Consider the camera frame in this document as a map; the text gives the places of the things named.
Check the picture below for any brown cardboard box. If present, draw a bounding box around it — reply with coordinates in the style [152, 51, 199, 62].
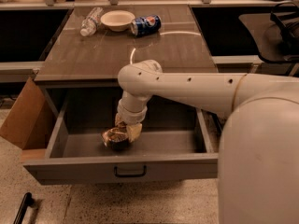
[0, 77, 55, 150]

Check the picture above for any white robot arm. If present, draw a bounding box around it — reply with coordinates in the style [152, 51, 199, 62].
[118, 60, 299, 224]

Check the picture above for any clear plastic water bottle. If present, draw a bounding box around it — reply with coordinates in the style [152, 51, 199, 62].
[80, 7, 103, 36]

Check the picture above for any grey cabinet with counter top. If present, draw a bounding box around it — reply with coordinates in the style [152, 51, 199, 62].
[34, 5, 219, 117]

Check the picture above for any black handle on floor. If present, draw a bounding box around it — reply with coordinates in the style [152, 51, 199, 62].
[13, 192, 35, 224]

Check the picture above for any blue pepsi can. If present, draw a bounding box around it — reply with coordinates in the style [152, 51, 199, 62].
[131, 15, 162, 37]

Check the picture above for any white paper bowl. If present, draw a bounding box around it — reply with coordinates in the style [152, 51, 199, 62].
[101, 10, 135, 32]

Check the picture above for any open grey top drawer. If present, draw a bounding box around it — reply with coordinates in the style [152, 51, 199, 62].
[23, 87, 218, 185]

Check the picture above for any black office chair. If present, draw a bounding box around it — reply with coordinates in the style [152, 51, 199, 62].
[239, 2, 299, 63]

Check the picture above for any black drawer handle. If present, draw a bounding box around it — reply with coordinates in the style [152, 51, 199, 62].
[113, 165, 147, 178]

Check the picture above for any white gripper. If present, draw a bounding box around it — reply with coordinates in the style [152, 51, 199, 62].
[115, 91, 151, 143]

